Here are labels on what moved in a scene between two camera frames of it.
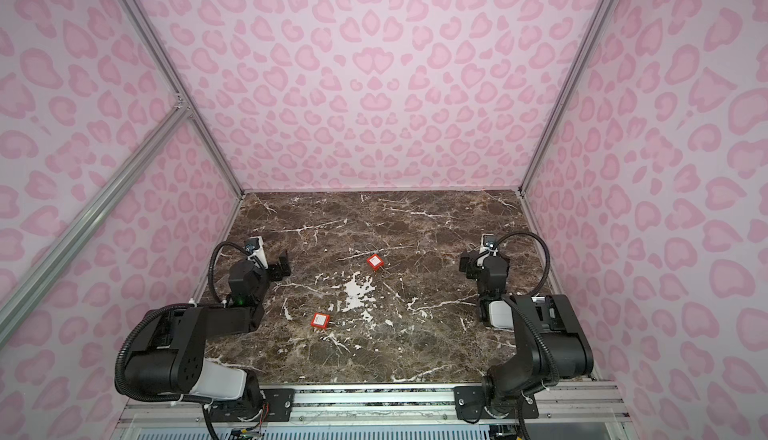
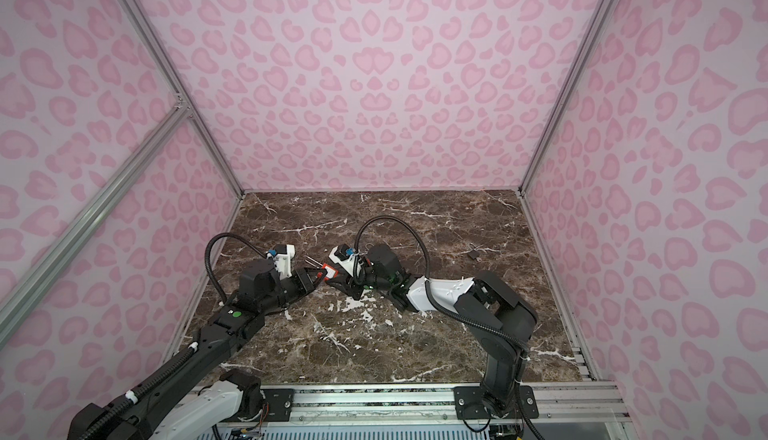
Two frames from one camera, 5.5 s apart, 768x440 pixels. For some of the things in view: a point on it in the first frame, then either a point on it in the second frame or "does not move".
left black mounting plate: x=277 y=406 does not move
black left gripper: x=276 y=275 -> x=304 y=280
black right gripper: x=468 y=261 -> x=350 y=286
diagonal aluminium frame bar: x=16 y=300 does not move
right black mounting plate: x=469 y=405 does not move
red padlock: x=320 y=320 -> x=331 y=272
